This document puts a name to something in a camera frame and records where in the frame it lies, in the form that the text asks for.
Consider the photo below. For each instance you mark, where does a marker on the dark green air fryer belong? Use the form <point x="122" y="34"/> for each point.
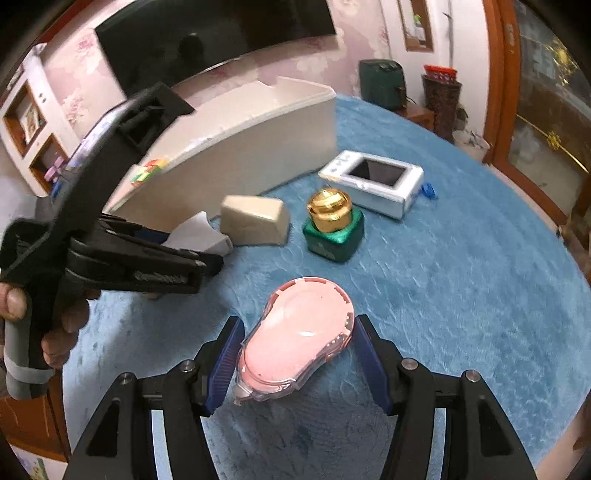
<point x="381" y="83"/>

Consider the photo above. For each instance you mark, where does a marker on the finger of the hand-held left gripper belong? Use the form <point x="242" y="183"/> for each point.
<point x="152" y="272"/>
<point x="147" y="235"/>

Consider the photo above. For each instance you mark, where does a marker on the wooden framed glass door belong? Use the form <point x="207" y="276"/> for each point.
<point x="545" y="92"/>

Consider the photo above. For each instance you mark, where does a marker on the wooden side cabinet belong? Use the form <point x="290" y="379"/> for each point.
<point x="27" y="415"/>

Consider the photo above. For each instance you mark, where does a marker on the white wall shelf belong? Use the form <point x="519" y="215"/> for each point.
<point x="418" y="25"/>
<point x="27" y="152"/>

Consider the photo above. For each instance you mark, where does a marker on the person's left hand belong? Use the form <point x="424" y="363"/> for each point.
<point x="64" y="332"/>

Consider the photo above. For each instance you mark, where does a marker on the white trash bin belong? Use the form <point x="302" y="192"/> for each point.
<point x="473" y="145"/>

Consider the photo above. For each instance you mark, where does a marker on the white handheld game console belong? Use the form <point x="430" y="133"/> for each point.
<point x="369" y="184"/>

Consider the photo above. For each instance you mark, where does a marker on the black wall television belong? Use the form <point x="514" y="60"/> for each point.
<point x="221" y="32"/>

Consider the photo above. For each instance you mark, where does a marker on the dark jar with red lid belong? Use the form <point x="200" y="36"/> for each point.
<point x="441" y="104"/>

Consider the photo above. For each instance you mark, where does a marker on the small blue clip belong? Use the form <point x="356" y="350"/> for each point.
<point x="428" y="190"/>

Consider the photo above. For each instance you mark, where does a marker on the multicoloured puzzle cube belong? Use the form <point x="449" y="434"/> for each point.
<point x="148" y="171"/>

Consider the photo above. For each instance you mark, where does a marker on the green bottle with gold cap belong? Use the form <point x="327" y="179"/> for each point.
<point x="333" y="230"/>

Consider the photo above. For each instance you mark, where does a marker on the sheathed sword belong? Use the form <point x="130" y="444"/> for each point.
<point x="449" y="41"/>

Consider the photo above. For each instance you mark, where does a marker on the pink dumbbell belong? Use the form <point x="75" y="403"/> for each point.
<point x="59" y="162"/>
<point x="51" y="174"/>

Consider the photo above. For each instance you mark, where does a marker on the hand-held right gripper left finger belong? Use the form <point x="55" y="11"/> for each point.
<point x="226" y="364"/>

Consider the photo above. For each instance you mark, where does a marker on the picture book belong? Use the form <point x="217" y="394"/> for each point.
<point x="32" y="120"/>

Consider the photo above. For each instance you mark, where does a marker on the white plastic storage box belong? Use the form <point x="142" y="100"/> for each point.
<point x="258" y="152"/>

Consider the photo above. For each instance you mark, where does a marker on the pink correction tape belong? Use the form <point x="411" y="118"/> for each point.
<point x="286" y="341"/>

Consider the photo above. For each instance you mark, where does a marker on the beige soap block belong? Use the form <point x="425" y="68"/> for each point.
<point x="254" y="219"/>

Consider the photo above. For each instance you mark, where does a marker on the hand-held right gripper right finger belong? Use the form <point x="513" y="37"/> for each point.
<point x="369" y="360"/>

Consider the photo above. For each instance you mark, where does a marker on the white scoop-shaped object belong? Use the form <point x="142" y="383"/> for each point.
<point x="203" y="233"/>

